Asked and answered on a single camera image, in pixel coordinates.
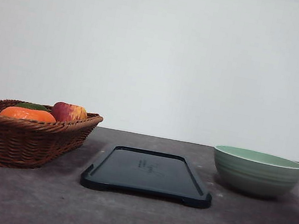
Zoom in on orange tangerine fruit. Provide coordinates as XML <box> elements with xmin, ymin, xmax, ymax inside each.
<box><xmin>0</xmin><ymin>106</ymin><xmax>56</xmax><ymax>124</ymax></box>

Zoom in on brown wicker basket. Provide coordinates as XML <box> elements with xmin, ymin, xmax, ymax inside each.
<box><xmin>0</xmin><ymin>98</ymin><xmax>104</xmax><ymax>167</ymax></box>

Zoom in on dark green fruit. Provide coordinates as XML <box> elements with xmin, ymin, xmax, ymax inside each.
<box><xmin>15</xmin><ymin>102</ymin><xmax>50</xmax><ymax>112</ymax></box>

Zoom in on red yellow apple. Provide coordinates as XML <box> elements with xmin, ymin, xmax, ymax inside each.
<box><xmin>52</xmin><ymin>102</ymin><xmax>87</xmax><ymax>122</ymax></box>

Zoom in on light green ceramic bowl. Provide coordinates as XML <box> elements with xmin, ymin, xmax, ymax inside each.
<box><xmin>214</xmin><ymin>145</ymin><xmax>299</xmax><ymax>197</ymax></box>

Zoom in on dark teal rectangular tray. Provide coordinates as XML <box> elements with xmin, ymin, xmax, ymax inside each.
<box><xmin>80</xmin><ymin>146</ymin><xmax>212</xmax><ymax>209</ymax></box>

